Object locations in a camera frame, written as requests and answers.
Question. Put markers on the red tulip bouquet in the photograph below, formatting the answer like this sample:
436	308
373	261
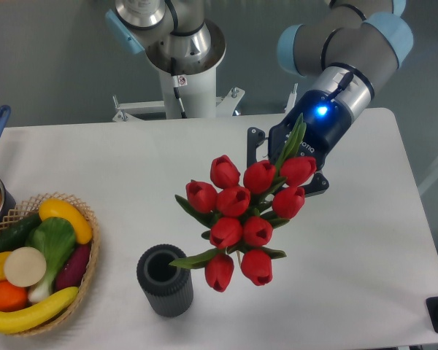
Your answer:
241	211

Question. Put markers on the orange fruit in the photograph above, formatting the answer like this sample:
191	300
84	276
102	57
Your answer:
12	298

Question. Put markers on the yellow banana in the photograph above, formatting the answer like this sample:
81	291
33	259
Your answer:
35	315

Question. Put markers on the purple sweet potato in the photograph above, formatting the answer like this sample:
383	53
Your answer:
73	271

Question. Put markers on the green bok choy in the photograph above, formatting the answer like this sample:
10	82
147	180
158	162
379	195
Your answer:
55	239

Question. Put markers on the dark green cucumber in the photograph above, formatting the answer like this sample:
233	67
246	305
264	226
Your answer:
16	234

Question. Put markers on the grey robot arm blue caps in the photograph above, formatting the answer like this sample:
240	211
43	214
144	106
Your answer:
351	53

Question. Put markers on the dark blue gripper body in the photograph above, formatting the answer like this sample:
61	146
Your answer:
327	120

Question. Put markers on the dark grey ribbed vase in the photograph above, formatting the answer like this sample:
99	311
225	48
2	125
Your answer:
168	289

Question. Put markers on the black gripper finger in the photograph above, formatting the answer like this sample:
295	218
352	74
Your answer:
256	149
317	186

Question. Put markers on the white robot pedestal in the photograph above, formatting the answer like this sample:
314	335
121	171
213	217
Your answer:
184	96

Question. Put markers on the cream round radish slice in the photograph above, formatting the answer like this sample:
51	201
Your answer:
25	266

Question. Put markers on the woven wicker basket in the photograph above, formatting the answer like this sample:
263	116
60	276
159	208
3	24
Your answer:
31	206

